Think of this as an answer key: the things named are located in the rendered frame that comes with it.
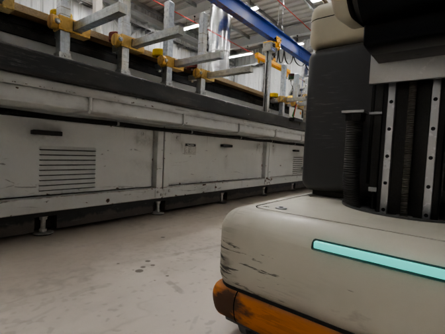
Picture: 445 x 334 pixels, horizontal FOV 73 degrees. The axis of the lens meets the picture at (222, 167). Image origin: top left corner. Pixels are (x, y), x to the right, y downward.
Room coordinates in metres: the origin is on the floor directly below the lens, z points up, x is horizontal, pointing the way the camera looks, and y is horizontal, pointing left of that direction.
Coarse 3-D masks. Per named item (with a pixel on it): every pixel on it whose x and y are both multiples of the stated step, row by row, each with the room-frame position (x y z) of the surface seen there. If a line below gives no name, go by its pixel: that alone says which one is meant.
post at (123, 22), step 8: (120, 0) 1.30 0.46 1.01; (128, 0) 1.31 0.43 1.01; (128, 8) 1.31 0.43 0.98; (128, 16) 1.31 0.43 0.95; (120, 24) 1.30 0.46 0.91; (128, 24) 1.31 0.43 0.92; (120, 32) 1.30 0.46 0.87; (128, 32) 1.31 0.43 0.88; (120, 48) 1.29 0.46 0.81; (120, 56) 1.29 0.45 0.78; (128, 56) 1.31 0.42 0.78; (120, 64) 1.29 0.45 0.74
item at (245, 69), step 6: (246, 66) 1.55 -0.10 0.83; (252, 66) 1.55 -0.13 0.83; (210, 72) 1.70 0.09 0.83; (216, 72) 1.67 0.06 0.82; (222, 72) 1.64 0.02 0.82; (228, 72) 1.62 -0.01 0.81; (234, 72) 1.60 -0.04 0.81; (240, 72) 1.57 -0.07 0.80; (246, 72) 1.56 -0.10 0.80; (252, 72) 1.56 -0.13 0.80; (192, 78) 1.78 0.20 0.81; (210, 78) 1.73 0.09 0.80
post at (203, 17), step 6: (204, 12) 1.69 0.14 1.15; (204, 18) 1.69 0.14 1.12; (204, 24) 1.69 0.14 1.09; (204, 30) 1.69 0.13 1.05; (204, 36) 1.69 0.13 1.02; (198, 42) 1.70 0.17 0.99; (204, 42) 1.69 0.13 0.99; (198, 48) 1.70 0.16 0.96; (204, 48) 1.69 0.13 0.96; (198, 54) 1.70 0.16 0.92; (198, 66) 1.70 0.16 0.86; (204, 66) 1.70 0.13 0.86; (198, 78) 1.70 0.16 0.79; (198, 84) 1.69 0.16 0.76; (204, 84) 1.70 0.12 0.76; (198, 90) 1.69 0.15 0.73; (204, 90) 1.71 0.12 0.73
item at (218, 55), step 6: (204, 54) 1.39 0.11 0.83; (210, 54) 1.37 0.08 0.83; (216, 54) 1.35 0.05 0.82; (222, 54) 1.36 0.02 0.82; (180, 60) 1.49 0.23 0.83; (186, 60) 1.46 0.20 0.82; (192, 60) 1.44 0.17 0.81; (198, 60) 1.42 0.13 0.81; (204, 60) 1.40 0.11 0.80; (210, 60) 1.39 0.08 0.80; (216, 60) 1.39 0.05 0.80; (156, 66) 1.59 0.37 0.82; (180, 66) 1.51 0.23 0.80
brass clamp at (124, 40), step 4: (112, 36) 1.28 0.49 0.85; (116, 36) 1.27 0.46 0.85; (120, 36) 1.27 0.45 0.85; (124, 36) 1.29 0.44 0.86; (128, 36) 1.30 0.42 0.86; (112, 40) 1.28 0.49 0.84; (116, 40) 1.27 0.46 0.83; (120, 40) 1.27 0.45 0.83; (124, 40) 1.29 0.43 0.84; (128, 40) 1.30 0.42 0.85; (116, 44) 1.27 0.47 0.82; (120, 44) 1.28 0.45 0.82; (124, 44) 1.29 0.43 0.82; (128, 44) 1.30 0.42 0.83; (128, 48) 1.31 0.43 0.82; (132, 48) 1.32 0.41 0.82; (136, 48) 1.33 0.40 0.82; (140, 48) 1.35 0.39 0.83; (132, 52) 1.36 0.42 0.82; (136, 52) 1.36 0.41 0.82; (140, 52) 1.36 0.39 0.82
